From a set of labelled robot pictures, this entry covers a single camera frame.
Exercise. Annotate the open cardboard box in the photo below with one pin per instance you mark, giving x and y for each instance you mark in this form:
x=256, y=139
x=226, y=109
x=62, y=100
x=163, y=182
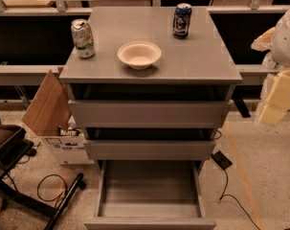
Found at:
x=50, y=118

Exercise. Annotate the grey bottom drawer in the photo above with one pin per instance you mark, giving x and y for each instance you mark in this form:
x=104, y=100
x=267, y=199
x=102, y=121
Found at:
x=149, y=195

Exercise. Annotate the black power adapter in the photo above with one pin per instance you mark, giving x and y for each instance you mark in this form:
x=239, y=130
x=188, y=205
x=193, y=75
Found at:
x=221, y=160

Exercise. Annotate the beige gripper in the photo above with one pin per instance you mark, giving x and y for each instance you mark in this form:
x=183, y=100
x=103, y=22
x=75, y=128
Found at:
x=286, y=40

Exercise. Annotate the beige paper bowl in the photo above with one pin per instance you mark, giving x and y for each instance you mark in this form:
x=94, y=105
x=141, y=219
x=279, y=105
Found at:
x=139, y=55

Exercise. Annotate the grey top drawer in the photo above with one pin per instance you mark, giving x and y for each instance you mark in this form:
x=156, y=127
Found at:
x=149, y=106

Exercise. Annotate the green white soda can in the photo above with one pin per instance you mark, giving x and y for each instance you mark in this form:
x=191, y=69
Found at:
x=83, y=38

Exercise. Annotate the grey middle drawer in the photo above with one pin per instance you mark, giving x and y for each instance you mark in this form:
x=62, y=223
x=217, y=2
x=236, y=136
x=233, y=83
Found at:
x=106, y=143

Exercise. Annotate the long grey workbench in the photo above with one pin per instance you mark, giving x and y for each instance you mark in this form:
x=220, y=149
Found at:
x=33, y=44

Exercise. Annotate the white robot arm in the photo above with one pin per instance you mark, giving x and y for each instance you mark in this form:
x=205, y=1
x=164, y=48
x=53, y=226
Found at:
x=275, y=94

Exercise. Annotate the grey drawer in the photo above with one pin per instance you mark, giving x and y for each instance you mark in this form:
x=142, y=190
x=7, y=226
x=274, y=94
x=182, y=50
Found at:
x=106, y=143
x=149, y=195
x=149, y=106

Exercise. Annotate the blue soda can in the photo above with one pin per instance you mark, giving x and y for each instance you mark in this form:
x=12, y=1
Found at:
x=181, y=20

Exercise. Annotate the grey drawer cabinet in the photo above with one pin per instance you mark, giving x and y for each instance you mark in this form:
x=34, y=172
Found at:
x=200, y=59

